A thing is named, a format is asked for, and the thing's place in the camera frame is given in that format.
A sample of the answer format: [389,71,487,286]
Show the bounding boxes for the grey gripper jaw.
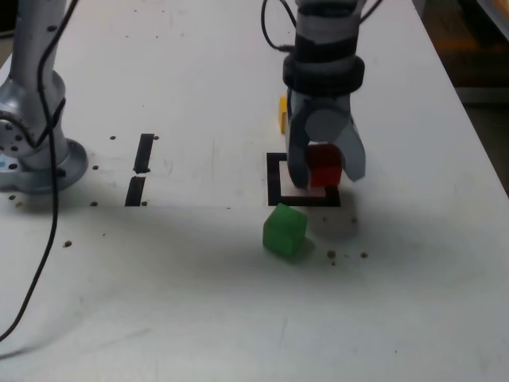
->
[308,103,367,184]

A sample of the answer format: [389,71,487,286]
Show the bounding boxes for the brown wooden furniture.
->
[411,0,509,107]

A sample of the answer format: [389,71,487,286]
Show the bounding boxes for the yellow cube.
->
[278,95,291,134]

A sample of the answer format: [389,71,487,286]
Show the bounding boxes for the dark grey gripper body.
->
[287,89,353,117]

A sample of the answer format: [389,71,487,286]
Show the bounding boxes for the green cube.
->
[262,202,309,262]

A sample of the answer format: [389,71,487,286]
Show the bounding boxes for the black tape square outline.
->
[266,152,342,209]

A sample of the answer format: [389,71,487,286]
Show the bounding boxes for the long black cable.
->
[0,0,80,343]

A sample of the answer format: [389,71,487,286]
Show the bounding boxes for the black tape strip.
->
[124,133,155,208]

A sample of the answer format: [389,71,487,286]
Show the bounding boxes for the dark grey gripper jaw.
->
[286,106,313,189]

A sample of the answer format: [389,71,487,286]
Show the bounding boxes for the red cube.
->
[305,144,344,188]

